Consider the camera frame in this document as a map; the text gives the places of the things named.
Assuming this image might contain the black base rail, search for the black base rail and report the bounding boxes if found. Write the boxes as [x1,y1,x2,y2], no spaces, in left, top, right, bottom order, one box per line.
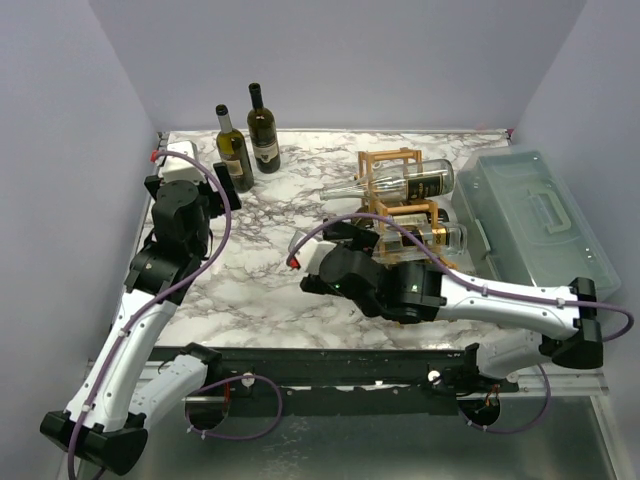
[183,344,518,422]

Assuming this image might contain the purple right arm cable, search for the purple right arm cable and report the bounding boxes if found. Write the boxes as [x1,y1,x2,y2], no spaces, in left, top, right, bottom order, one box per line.
[287,213,635,435]

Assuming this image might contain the green bottle Primitivo label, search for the green bottle Primitivo label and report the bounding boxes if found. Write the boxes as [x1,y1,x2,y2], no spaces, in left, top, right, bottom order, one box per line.
[216,104,254,193]

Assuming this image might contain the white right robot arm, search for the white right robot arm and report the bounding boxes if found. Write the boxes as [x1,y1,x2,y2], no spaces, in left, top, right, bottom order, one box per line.
[287,233,604,392]

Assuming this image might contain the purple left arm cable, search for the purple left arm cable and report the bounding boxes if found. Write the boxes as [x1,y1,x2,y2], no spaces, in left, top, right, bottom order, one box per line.
[67,151,284,480]

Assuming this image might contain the green wine bottle cream label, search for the green wine bottle cream label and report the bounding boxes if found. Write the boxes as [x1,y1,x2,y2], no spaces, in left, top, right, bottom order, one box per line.
[393,208,450,226]

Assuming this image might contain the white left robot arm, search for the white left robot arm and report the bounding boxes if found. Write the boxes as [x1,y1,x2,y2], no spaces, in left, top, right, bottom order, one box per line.
[40,152,241,475]

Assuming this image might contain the dark green bottle Masini label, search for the dark green bottle Masini label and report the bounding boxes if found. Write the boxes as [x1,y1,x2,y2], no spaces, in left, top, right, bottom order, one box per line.
[247,83,281,174]

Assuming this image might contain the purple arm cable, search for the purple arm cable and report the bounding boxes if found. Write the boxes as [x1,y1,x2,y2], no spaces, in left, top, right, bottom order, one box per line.
[67,151,284,480]
[287,213,635,435]

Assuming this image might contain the translucent plastic storage box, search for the translucent plastic storage box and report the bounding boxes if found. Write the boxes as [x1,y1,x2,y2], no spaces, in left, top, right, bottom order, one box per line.
[451,146,621,300]

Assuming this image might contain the wooden wine rack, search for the wooden wine rack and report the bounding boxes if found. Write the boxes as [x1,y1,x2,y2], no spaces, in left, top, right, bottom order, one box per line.
[354,147,466,268]

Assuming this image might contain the square clear liquor bottle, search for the square clear liquor bottle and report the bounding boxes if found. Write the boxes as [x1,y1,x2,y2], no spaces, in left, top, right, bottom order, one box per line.
[373,222,468,264]

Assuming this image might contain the round clear glass bottle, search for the round clear glass bottle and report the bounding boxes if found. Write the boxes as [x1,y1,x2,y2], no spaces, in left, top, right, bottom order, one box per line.
[319,159,455,203]

